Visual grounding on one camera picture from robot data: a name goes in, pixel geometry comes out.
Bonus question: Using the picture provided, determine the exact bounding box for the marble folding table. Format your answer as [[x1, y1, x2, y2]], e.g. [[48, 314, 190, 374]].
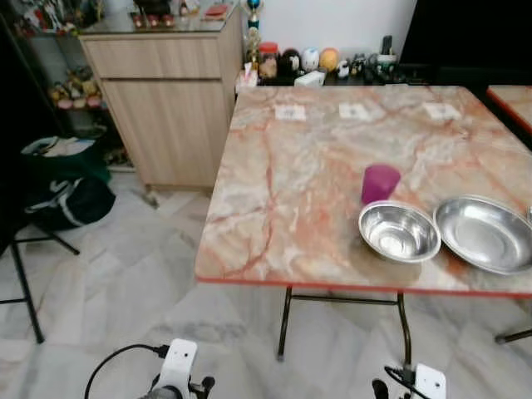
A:
[[195, 84, 532, 363]]

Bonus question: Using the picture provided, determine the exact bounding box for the white small box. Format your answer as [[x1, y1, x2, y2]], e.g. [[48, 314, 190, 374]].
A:
[[294, 71, 327, 88]]

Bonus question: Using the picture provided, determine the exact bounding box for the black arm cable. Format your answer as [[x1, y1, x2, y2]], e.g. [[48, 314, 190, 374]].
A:
[[83, 343, 171, 399], [384, 365, 417, 393]]

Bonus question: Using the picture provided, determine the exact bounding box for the gold trophy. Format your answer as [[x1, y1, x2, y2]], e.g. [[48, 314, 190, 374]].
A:
[[244, 0, 264, 66]]

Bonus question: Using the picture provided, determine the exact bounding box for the white round figurine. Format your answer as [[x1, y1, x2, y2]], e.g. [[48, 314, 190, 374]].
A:
[[301, 47, 321, 72]]

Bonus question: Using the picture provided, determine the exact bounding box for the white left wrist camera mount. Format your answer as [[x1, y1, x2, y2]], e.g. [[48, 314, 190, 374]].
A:
[[157, 338, 200, 397]]

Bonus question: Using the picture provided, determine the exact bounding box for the small steel bowl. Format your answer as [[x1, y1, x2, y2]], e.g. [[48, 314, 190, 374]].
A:
[[358, 200, 442, 264]]

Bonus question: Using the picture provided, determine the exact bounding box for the white paper card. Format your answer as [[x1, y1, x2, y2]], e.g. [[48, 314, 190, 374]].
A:
[[423, 101, 461, 121], [274, 104, 308, 122], [338, 101, 385, 121]]

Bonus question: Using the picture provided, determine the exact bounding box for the black round figurine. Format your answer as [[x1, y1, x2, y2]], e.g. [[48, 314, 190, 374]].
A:
[[279, 48, 302, 77]]

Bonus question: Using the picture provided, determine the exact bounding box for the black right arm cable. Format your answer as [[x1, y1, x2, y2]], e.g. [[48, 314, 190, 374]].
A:
[[384, 365, 417, 393]]

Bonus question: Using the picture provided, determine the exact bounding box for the marble table with red edge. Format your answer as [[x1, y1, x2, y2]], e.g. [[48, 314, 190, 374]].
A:
[[486, 85, 532, 135]]

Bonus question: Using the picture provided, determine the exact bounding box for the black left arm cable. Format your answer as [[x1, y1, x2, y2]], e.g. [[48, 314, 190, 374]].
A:
[[83, 343, 171, 399]]

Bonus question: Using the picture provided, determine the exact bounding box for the orange round figurine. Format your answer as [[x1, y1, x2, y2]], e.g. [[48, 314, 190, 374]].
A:
[[320, 47, 341, 73]]

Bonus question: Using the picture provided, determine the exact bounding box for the white mug with remote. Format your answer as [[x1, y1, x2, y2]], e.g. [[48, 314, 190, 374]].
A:
[[375, 35, 398, 71]]

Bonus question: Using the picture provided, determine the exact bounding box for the large steel plate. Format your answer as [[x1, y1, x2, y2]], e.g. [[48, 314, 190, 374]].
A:
[[433, 195, 532, 276]]

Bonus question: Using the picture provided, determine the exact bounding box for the black television screen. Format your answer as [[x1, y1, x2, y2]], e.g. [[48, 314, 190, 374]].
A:
[[399, 0, 532, 74]]

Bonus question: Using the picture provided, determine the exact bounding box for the jar with red lid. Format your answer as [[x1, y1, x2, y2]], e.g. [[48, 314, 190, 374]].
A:
[[258, 42, 279, 81]]

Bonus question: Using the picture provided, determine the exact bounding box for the black chair leg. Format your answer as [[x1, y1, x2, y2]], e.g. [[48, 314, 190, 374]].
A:
[[496, 329, 532, 344]]

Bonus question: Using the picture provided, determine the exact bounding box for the purple plastic cup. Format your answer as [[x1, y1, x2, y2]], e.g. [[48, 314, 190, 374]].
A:
[[361, 164, 401, 207]]

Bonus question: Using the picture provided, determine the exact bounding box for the wooden cabinet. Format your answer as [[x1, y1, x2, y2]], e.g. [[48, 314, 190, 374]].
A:
[[79, 7, 244, 192]]

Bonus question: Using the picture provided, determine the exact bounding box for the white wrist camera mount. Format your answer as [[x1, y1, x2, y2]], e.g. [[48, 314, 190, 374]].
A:
[[157, 338, 200, 397], [412, 363, 448, 399]]

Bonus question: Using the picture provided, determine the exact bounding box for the black metal stand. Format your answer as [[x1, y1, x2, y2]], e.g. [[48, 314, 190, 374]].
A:
[[0, 223, 81, 344]]

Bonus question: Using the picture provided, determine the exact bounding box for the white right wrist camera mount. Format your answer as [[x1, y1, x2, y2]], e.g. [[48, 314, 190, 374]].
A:
[[412, 363, 448, 399]]

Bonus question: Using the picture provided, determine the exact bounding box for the glass shelf with figurines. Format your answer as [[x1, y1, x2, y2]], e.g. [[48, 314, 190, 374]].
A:
[[0, 0, 113, 167]]

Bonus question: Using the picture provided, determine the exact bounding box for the dark green sports bag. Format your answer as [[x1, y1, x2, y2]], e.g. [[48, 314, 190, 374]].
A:
[[20, 136, 117, 233]]

